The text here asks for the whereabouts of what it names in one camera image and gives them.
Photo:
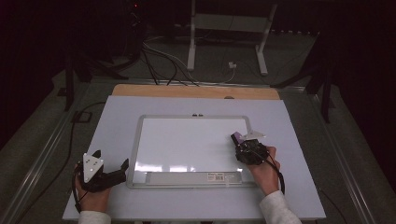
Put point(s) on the person's left hand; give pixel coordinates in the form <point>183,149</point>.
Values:
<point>93,200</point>

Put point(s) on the black tripod legs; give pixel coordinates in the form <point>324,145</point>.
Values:
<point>87,68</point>
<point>320,77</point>

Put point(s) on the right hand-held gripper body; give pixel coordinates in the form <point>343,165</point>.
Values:
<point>252,152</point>

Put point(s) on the white table cover sheet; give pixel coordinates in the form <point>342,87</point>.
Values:
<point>118,124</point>

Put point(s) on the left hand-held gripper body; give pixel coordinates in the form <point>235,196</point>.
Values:
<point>93,174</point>

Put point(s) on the person's right hand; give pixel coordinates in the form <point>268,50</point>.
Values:
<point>264,177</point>

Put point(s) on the purple whiteboard eraser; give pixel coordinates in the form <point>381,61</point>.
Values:
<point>239,137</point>

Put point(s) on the barcode label sticker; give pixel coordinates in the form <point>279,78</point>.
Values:
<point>215,177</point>

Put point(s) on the grey metal stand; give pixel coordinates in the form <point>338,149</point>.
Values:
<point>230,23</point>

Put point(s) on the silver-framed whiteboard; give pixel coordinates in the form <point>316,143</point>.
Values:
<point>186,143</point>

